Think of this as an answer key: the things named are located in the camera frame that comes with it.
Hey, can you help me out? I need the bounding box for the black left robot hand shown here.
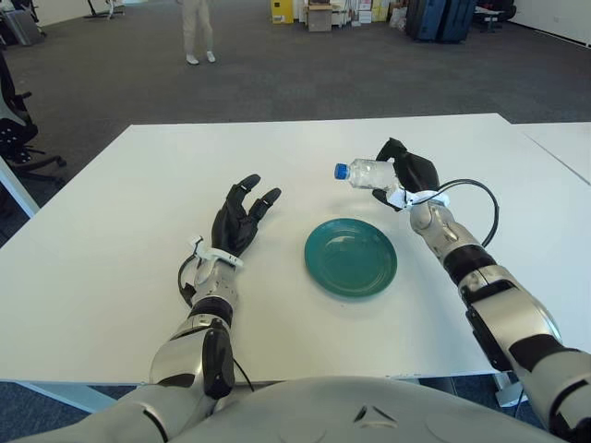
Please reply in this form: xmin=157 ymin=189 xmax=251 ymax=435
xmin=211 ymin=174 xmax=283 ymax=257

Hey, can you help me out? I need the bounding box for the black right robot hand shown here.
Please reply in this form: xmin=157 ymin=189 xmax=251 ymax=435
xmin=371 ymin=137 xmax=440 ymax=212

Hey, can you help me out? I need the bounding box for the clear bottle with blue cap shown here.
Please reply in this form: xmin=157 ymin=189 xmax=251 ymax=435
xmin=332 ymin=156 xmax=402 ymax=193

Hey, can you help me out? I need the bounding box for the green round plate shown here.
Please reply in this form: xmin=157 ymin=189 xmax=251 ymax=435
xmin=304 ymin=219 xmax=398 ymax=301

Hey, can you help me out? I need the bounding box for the blue suitcase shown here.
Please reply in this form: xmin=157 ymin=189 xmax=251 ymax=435
xmin=438 ymin=0 xmax=479 ymax=46

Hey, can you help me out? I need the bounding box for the stack of white boxes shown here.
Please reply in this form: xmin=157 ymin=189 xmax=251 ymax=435
xmin=339 ymin=0 xmax=392 ymax=27

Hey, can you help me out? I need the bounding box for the dark distant office chair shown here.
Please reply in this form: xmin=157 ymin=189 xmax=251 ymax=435
xmin=473 ymin=0 xmax=517 ymax=33

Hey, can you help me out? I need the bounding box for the person in beige trousers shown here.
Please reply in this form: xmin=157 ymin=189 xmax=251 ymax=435
xmin=177 ymin=0 xmax=217 ymax=66

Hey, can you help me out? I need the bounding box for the grey robot torso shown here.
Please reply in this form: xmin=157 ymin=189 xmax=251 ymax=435
xmin=170 ymin=376 xmax=560 ymax=443

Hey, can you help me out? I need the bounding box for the yellow cabinet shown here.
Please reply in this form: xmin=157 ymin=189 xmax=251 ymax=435
xmin=270 ymin=0 xmax=296 ymax=25

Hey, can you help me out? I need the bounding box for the white neighbouring desk edge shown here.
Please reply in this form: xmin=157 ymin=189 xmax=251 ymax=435
xmin=0 ymin=154 xmax=41 ymax=218

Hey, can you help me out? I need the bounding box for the black office chair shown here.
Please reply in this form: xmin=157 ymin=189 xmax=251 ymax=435
xmin=0 ymin=50 xmax=66 ymax=186

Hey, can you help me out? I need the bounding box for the grey storage bin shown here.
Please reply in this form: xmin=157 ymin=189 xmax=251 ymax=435
xmin=2 ymin=8 xmax=46 ymax=46

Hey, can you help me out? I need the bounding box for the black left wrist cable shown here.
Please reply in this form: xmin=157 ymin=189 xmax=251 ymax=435
xmin=177 ymin=253 xmax=204 ymax=308

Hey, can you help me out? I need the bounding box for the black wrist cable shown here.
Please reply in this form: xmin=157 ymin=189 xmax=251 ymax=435
xmin=177 ymin=253 xmax=204 ymax=308
xmin=428 ymin=178 xmax=500 ymax=248

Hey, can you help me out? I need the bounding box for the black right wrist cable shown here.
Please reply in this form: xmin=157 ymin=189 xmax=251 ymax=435
xmin=428 ymin=178 xmax=500 ymax=248

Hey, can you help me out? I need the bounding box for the thin black shoulder cable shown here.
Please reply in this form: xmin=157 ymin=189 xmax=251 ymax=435
xmin=233 ymin=357 xmax=254 ymax=387

